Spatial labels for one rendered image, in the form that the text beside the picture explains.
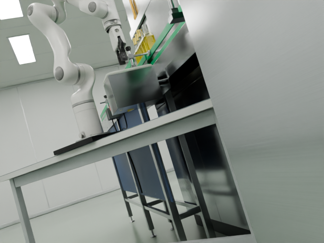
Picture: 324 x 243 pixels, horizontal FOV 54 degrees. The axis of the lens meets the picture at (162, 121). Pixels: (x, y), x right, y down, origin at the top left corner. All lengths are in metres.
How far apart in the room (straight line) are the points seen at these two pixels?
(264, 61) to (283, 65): 0.05
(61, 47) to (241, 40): 1.27
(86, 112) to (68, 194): 5.92
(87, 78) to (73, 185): 5.87
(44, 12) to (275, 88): 1.48
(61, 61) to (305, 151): 1.37
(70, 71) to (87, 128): 0.30
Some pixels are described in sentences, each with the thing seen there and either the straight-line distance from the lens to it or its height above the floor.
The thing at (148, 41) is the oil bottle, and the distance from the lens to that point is 1.82.
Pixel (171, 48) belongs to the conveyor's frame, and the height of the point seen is 1.02.
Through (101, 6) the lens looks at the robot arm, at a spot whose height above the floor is 1.32.
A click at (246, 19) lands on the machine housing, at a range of 0.66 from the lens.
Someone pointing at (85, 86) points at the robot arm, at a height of 1.06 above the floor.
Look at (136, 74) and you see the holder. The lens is 1.48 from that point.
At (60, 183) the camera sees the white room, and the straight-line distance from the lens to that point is 7.54.
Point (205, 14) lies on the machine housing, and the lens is 0.78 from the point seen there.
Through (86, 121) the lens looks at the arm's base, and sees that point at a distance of 1.68.
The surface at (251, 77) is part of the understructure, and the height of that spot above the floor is 0.70.
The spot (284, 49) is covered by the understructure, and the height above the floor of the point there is 0.72.
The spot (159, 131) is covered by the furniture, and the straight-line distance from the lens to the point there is 1.40.
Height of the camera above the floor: 0.62
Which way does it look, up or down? 4 degrees up
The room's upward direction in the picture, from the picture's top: 17 degrees counter-clockwise
